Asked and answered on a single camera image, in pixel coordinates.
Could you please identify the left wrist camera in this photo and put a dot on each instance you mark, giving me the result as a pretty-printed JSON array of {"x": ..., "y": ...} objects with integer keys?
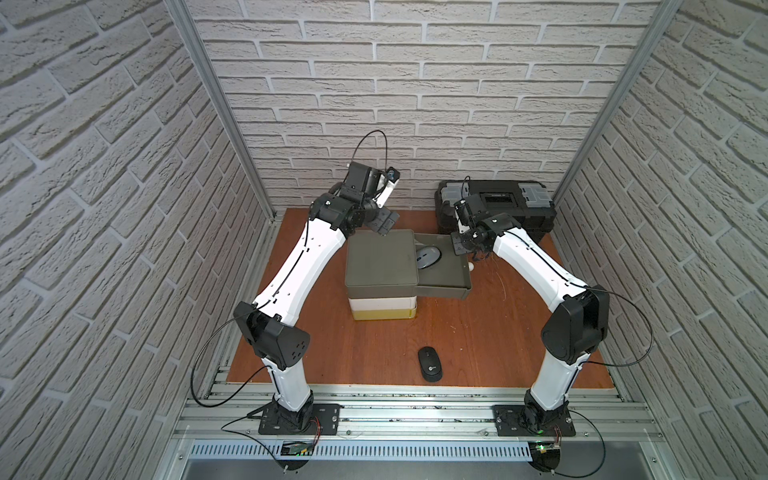
[{"x": 391, "y": 178}]

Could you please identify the black plastic toolbox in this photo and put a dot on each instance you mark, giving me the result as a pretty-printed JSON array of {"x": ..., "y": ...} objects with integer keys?
[{"x": 528, "y": 202}]

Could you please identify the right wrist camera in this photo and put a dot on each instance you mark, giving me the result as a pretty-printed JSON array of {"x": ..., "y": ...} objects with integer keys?
[{"x": 463, "y": 222}]

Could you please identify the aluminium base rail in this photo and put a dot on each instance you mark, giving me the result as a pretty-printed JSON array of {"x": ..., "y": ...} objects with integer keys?
[{"x": 419, "y": 423}]

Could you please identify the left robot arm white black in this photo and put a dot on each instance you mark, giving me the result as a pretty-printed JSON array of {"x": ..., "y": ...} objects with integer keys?
[{"x": 268, "y": 323}]

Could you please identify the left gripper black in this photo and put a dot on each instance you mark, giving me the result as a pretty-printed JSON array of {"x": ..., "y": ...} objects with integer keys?
[{"x": 384, "y": 219}]

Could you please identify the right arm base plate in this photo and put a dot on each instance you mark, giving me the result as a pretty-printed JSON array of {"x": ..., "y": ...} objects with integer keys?
[{"x": 517, "y": 420}]

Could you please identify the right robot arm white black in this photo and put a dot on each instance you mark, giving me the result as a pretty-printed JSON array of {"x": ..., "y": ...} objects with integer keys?
[{"x": 578, "y": 320}]

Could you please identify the grey computer mouse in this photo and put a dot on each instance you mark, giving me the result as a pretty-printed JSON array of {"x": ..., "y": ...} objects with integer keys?
[{"x": 426, "y": 256}]

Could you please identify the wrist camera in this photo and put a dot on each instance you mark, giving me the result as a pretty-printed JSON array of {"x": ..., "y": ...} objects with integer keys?
[
  {"x": 391, "y": 178},
  {"x": 463, "y": 222}
]

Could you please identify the three-drawer storage box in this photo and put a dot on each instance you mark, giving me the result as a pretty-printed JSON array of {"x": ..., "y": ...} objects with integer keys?
[{"x": 383, "y": 282}]

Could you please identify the black computer mouse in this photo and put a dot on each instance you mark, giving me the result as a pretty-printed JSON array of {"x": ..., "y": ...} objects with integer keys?
[{"x": 430, "y": 364}]

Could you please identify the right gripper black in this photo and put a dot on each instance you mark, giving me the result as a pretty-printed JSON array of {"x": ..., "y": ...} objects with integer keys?
[{"x": 456, "y": 242}]

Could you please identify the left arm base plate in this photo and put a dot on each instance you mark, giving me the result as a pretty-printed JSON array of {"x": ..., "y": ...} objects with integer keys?
[{"x": 320, "y": 418}]

